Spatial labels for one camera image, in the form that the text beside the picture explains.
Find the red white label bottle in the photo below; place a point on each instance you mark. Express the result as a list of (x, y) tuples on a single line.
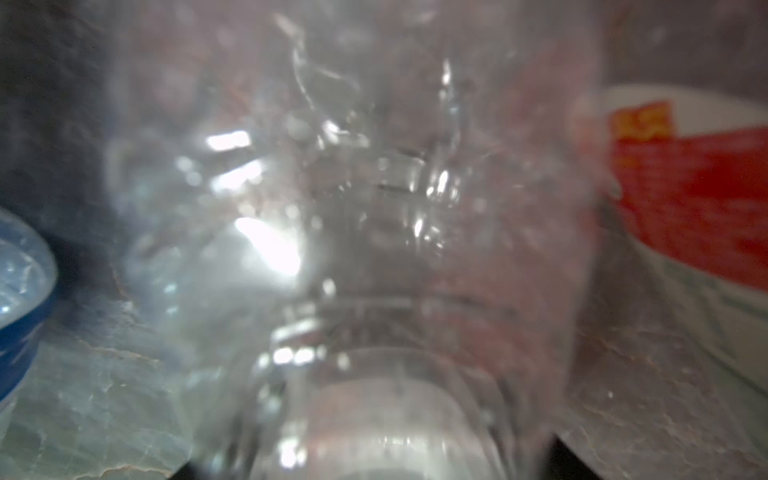
[(364, 230)]

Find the blue label bottle near bin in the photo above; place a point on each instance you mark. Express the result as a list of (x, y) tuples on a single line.
[(29, 277)]

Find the green band square bottle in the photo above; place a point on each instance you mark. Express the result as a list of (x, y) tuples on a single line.
[(690, 185)]

